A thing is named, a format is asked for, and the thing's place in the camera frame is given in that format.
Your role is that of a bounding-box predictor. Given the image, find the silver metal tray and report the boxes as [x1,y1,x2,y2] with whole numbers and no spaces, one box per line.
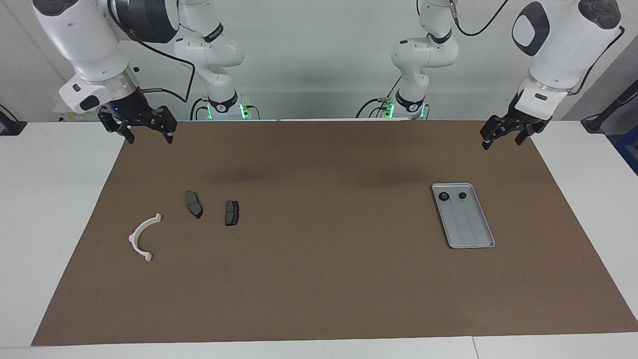
[432,183,495,249]

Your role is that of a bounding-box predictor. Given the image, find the black base cable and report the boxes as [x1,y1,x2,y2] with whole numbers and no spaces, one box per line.
[190,97,210,121]
[355,75,403,119]

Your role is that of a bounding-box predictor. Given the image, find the long black camera stand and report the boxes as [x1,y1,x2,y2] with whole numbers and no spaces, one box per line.
[581,80,638,133]

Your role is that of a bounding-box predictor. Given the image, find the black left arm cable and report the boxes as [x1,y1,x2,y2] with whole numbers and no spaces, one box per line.
[449,0,625,95]

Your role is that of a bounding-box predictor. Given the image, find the white box yellow labels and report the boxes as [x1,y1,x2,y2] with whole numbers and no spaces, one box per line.
[54,99,105,122]

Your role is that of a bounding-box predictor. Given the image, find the curved grey brake pad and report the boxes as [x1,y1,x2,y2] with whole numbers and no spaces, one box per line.
[185,191,203,219]

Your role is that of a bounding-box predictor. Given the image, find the black left base cable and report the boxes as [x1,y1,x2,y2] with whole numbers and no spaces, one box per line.
[355,75,403,119]

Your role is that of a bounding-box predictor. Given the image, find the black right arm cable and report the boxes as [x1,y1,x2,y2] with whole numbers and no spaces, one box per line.
[107,0,196,103]

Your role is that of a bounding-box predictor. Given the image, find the small black clamp stand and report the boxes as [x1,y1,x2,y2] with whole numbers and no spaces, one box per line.
[0,105,27,136]

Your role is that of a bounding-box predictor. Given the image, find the blue crate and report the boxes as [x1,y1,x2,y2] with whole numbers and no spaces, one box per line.
[613,134,638,176]

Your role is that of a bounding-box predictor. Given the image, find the white curved plastic bracket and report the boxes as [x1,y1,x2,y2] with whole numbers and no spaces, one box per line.
[129,213,162,262]

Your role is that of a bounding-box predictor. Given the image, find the brown table mat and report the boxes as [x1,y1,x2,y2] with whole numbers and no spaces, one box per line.
[31,120,638,346]

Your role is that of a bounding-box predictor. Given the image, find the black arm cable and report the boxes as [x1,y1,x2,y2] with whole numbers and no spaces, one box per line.
[107,0,196,103]
[449,0,625,95]

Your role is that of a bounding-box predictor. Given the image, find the black right base cable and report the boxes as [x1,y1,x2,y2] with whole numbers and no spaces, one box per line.
[190,97,210,121]

